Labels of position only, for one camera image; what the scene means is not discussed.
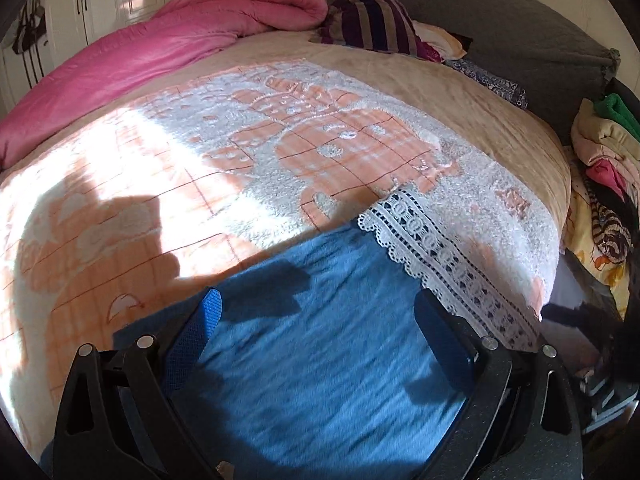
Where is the blue denim pants lace hem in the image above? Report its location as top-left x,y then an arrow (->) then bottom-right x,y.
112,183 -> 544,480

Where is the pile of clothes beside bed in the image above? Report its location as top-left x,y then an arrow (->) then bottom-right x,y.
563,92 -> 639,314

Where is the dark blue patterned cloth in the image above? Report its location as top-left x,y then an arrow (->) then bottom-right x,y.
444,58 -> 528,110

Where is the cream orange patterned bed blanket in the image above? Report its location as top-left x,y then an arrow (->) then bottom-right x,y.
1,32 -> 570,456

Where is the dark grey upholstered headboard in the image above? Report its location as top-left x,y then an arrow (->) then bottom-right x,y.
330,0 -> 618,144

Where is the black bag hanging on wardrobe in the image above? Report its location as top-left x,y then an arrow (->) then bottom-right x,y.
12,0 -> 49,89

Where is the purple striped pillow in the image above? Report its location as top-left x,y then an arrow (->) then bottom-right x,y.
314,0 -> 444,63

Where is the pink quilted comforter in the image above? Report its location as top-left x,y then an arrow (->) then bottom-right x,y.
0,0 -> 330,172

